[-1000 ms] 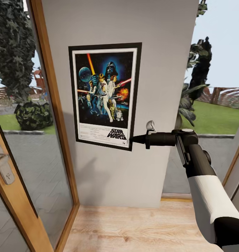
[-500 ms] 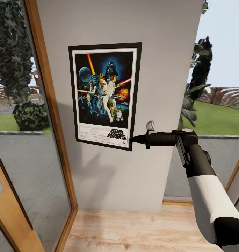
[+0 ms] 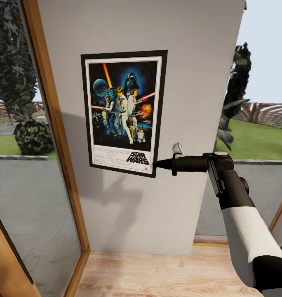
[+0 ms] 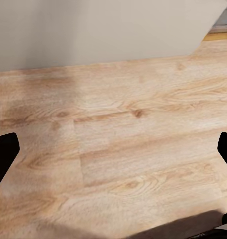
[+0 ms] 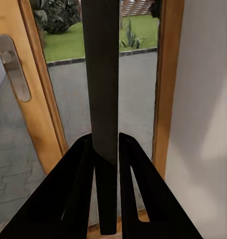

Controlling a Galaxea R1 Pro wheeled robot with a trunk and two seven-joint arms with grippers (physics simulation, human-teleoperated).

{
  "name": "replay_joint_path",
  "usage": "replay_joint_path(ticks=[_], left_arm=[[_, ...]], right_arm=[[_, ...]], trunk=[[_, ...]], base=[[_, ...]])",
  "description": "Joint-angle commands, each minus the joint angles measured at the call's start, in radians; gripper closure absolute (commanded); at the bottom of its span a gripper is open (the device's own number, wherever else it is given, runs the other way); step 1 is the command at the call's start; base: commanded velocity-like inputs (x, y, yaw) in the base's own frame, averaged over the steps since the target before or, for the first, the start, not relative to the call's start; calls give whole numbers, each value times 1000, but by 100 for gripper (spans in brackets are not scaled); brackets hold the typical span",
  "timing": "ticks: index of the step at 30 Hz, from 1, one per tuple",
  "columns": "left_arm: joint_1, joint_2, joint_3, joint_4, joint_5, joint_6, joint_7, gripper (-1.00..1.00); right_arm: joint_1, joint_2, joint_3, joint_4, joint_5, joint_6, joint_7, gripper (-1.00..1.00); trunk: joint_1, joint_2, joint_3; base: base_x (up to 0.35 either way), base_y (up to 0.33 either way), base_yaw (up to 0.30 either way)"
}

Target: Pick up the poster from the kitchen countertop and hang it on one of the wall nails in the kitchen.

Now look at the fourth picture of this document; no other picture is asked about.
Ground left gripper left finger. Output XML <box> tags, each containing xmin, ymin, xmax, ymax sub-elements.
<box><xmin>0</xmin><ymin>132</ymin><xmax>20</xmax><ymax>182</ymax></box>

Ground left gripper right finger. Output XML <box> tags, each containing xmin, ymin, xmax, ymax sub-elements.
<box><xmin>217</xmin><ymin>132</ymin><xmax>227</xmax><ymax>164</ymax></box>

